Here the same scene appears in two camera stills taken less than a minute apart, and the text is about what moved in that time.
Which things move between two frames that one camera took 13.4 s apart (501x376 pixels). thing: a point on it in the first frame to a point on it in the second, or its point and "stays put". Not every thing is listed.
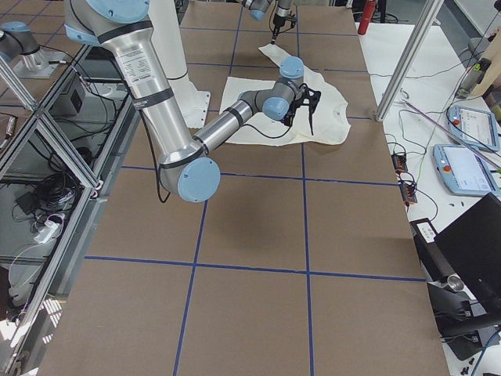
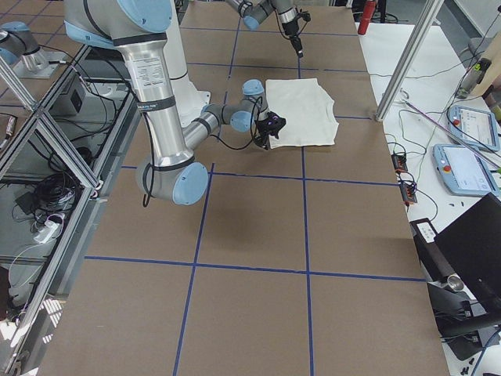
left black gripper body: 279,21 to 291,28
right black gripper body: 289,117 to 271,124
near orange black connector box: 407,191 stays put
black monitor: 472,244 stays put
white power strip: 46,232 stays put
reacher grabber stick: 404,92 stays put
